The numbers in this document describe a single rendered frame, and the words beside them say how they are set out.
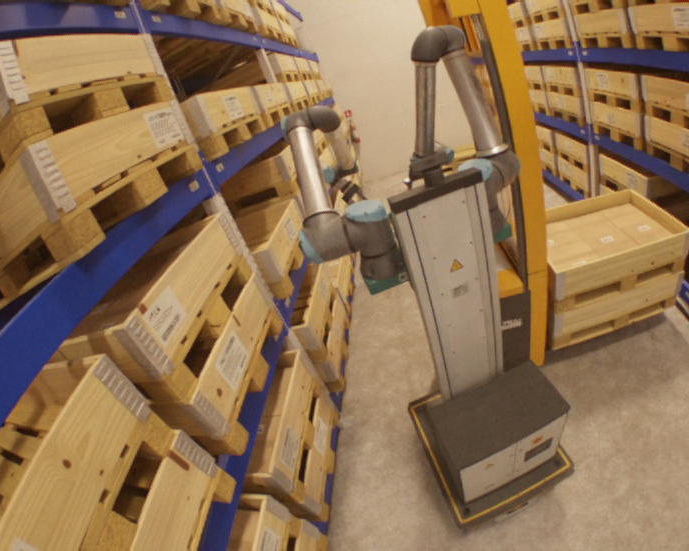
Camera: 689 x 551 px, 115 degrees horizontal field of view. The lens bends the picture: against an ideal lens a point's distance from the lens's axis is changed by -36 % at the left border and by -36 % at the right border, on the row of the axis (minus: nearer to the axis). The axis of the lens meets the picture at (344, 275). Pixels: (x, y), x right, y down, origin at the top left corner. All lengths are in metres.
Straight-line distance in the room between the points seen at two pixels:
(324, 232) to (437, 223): 0.40
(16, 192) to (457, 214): 1.40
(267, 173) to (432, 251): 1.74
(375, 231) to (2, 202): 1.27
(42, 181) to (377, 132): 7.05
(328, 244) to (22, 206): 1.03
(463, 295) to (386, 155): 6.48
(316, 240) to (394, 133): 6.46
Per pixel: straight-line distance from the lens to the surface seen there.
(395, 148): 7.66
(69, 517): 0.92
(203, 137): 1.78
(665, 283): 2.87
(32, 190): 1.06
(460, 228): 1.24
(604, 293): 2.53
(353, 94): 7.50
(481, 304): 1.46
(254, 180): 2.73
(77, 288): 1.03
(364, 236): 1.23
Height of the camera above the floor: 2.17
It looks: 30 degrees down
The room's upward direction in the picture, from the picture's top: 22 degrees counter-clockwise
